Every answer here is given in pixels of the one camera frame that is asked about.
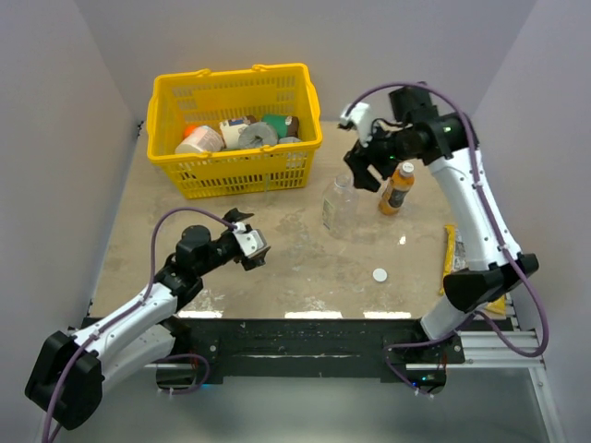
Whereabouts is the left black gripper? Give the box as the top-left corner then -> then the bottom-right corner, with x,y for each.
197,210 -> 268,277

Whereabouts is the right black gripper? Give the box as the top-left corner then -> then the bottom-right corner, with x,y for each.
346,116 -> 420,191

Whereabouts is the orange drink bottle blue label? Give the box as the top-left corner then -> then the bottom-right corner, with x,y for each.
378,164 -> 415,216

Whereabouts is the clear plastic bottle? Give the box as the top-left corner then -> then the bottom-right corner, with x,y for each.
321,173 -> 358,238

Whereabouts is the large white bottle cap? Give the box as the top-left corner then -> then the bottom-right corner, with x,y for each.
372,268 -> 388,282

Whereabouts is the small white bottle cap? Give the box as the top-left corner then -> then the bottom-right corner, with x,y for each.
399,162 -> 415,176

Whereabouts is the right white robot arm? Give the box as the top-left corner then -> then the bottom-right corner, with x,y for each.
339,82 -> 539,363

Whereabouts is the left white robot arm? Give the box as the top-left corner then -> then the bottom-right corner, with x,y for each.
25,209 -> 270,442

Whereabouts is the white bottle orange cap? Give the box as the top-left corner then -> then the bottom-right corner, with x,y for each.
175,126 -> 225,154

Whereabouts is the brown packet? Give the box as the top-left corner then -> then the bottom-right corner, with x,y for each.
284,115 -> 299,138

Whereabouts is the grey tape roll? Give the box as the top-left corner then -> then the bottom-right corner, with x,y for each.
238,122 -> 279,149

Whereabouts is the green packet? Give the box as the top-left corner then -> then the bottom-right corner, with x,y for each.
261,114 -> 292,138

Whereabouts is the white labelled carton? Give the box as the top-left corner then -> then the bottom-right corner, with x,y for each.
219,115 -> 258,150

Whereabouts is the yellow snack bag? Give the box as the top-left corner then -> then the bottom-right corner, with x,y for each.
442,224 -> 507,318

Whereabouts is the yellow plastic shopping basket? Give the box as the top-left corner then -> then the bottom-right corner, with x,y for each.
145,63 -> 322,199

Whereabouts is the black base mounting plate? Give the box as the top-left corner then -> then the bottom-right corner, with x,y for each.
82,315 -> 465,398

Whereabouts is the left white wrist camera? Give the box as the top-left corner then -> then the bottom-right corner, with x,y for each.
233,221 -> 270,259

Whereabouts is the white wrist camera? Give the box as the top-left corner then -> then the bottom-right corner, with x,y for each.
233,221 -> 270,259
338,102 -> 374,148

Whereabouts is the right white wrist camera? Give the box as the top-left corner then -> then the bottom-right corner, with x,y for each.
338,102 -> 374,148

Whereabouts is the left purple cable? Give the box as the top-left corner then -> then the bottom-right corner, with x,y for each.
41,207 -> 244,443

